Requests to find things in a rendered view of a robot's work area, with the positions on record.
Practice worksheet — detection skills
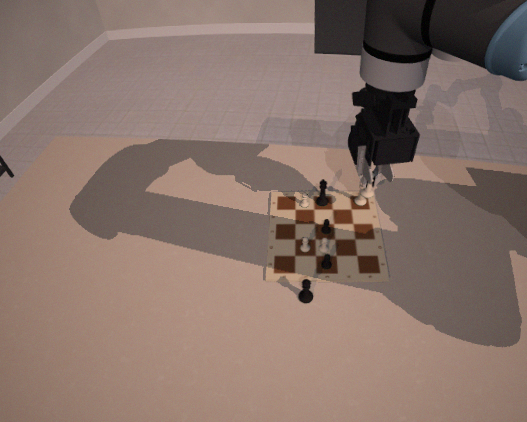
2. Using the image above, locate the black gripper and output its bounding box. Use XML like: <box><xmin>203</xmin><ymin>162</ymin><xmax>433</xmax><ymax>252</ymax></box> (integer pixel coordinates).
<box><xmin>348</xmin><ymin>83</ymin><xmax>420</xmax><ymax>188</ymax></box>

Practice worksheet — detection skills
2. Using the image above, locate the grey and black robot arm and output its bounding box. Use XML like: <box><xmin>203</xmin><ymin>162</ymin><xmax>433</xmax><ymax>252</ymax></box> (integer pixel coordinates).
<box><xmin>359</xmin><ymin>0</ymin><xmax>527</xmax><ymax>93</ymax></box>

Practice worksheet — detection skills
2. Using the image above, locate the brown and cream chessboard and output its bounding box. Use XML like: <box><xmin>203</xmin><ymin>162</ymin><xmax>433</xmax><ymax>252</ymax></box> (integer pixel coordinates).
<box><xmin>265</xmin><ymin>191</ymin><xmax>389</xmax><ymax>282</ymax></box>

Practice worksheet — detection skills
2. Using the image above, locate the white king chess piece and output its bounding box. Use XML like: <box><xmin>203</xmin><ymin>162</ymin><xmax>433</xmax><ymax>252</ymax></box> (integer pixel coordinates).
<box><xmin>354</xmin><ymin>182</ymin><xmax>367</xmax><ymax>206</ymax></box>

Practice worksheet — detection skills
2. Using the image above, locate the white pawn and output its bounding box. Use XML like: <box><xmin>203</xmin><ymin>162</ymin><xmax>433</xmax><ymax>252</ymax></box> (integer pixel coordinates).
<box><xmin>319</xmin><ymin>237</ymin><xmax>329</xmax><ymax>253</ymax></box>
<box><xmin>300</xmin><ymin>193</ymin><xmax>309</xmax><ymax>208</ymax></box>
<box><xmin>300</xmin><ymin>237</ymin><xmax>310</xmax><ymax>252</ymax></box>

